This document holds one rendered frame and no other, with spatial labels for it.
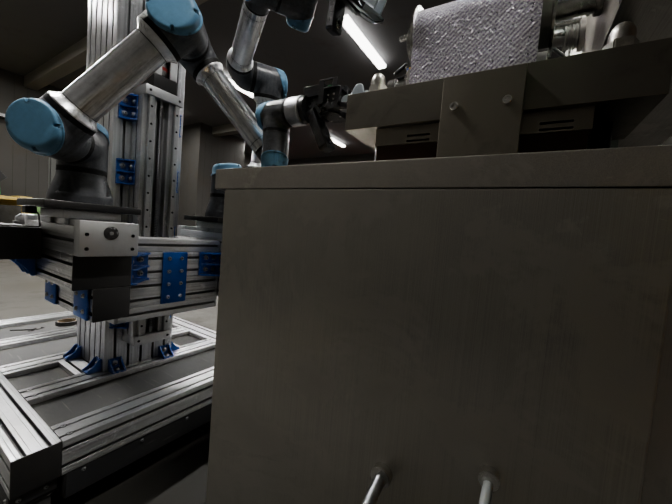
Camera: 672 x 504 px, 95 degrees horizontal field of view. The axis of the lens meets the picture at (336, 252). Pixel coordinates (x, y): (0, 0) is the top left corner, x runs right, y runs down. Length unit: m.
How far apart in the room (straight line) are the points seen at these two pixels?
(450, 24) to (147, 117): 1.00
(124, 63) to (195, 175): 8.62
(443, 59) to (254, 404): 0.78
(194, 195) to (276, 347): 9.03
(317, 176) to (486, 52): 0.43
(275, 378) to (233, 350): 0.11
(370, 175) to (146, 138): 1.00
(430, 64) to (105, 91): 0.76
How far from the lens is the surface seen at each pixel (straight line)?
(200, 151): 9.63
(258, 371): 0.61
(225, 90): 1.09
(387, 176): 0.45
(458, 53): 0.78
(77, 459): 1.17
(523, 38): 0.77
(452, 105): 0.49
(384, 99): 0.56
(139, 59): 1.01
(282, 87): 1.45
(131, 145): 1.38
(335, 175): 0.49
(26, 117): 1.02
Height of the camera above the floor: 0.79
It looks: 3 degrees down
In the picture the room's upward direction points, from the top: 5 degrees clockwise
